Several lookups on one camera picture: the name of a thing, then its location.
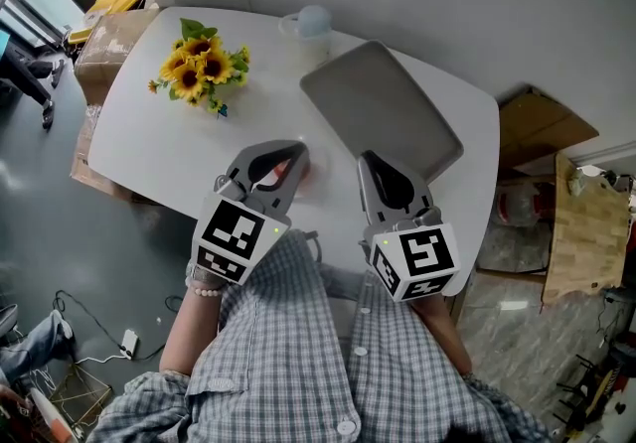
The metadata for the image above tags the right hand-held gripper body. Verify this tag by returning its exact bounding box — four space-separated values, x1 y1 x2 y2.
359 204 462 304

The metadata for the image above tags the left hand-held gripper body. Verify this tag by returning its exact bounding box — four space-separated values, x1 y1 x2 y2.
191 168 293 286

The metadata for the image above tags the red apple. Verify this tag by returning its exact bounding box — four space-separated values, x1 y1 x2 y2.
267 158 315 192

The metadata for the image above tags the clear glass plate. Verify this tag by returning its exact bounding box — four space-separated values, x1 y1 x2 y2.
275 136 342 207

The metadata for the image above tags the person's right forearm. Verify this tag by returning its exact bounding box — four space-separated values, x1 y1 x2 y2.
410 292 474 376

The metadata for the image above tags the person's left forearm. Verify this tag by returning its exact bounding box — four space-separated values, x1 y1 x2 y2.
158 276 226 378

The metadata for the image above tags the silver wrist band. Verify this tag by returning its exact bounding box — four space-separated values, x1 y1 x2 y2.
185 260 230 287

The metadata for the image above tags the grey metal tray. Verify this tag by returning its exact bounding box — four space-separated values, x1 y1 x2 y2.
299 39 465 185

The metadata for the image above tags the red and white plastic bag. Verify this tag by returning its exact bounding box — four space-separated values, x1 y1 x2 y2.
495 179 544 229

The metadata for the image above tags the yellow sunflower bouquet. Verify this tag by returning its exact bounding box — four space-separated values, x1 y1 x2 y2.
146 17 251 119

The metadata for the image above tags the plaid checked shirt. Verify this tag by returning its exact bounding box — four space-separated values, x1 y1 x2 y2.
85 228 554 443

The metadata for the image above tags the open flat cardboard box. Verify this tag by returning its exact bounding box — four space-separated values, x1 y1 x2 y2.
497 84 601 170

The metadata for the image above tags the clear jar with blue lid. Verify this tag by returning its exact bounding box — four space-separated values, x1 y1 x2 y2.
277 4 335 71

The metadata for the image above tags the white power strip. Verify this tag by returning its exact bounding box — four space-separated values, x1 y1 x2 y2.
118 328 140 362

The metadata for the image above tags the taped brown cardboard box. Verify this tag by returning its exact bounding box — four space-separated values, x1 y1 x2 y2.
69 102 134 200

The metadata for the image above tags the wooden board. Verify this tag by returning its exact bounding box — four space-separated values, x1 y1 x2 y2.
541 151 633 307

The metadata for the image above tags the large brown cardboard box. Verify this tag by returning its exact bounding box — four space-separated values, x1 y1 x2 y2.
73 8 161 107

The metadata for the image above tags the yellow bag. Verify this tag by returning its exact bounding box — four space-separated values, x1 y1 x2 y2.
68 0 149 46

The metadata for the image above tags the white bead bracelet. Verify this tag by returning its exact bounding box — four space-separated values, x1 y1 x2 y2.
184 275 223 299

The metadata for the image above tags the black cable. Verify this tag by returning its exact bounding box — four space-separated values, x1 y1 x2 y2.
52 289 186 363

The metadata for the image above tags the gold wire basket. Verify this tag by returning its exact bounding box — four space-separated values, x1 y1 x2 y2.
48 363 114 435

